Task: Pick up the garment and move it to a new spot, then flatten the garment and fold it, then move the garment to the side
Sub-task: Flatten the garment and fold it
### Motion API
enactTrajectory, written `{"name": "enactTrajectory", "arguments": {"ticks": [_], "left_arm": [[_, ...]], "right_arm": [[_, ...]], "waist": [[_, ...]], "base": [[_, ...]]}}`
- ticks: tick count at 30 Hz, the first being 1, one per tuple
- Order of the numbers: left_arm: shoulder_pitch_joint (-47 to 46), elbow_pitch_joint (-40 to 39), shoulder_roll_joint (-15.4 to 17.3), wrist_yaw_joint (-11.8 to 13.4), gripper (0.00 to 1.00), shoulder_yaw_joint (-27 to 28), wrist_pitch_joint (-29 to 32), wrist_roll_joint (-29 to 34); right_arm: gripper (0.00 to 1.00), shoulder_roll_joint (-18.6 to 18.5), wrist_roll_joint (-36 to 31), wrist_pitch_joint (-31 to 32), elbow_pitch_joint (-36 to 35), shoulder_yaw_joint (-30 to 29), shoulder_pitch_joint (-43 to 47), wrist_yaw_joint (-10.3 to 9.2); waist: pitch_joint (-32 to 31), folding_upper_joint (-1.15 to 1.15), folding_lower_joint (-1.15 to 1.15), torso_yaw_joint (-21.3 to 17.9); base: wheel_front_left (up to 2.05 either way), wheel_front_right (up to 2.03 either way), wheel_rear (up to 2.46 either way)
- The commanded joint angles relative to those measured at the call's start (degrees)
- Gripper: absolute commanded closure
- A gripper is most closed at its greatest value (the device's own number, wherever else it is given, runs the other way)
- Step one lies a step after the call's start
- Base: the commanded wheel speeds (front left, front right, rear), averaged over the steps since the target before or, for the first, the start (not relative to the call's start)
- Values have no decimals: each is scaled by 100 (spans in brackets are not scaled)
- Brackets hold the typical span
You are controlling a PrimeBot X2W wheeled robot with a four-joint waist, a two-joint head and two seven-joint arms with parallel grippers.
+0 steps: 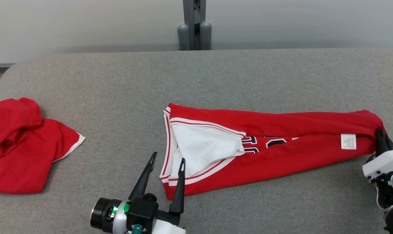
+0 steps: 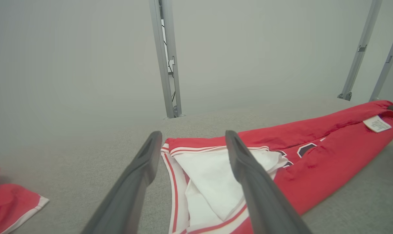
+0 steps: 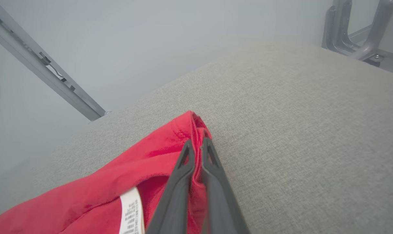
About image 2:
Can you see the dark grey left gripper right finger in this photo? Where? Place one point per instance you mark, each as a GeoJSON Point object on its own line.
{"type": "Point", "coordinates": [258, 191]}

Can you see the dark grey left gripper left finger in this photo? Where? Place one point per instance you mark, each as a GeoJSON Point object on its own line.
{"type": "Point", "coordinates": [131, 188]}

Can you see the red white lettered jersey garment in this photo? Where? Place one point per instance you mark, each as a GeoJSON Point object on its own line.
{"type": "Point", "coordinates": [323, 162]}

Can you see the plain red garment white hem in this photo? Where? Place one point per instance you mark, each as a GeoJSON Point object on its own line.
{"type": "Point", "coordinates": [8, 204]}

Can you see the grey fabric cushion surface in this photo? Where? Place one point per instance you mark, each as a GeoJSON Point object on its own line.
{"type": "Point", "coordinates": [86, 146]}

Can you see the slanted grey metal post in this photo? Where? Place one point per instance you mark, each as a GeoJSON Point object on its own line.
{"type": "Point", "coordinates": [359, 55]}
{"type": "Point", "coordinates": [388, 61]}

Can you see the grey metal frame post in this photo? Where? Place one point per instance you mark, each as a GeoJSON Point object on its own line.
{"type": "Point", "coordinates": [159, 65]}

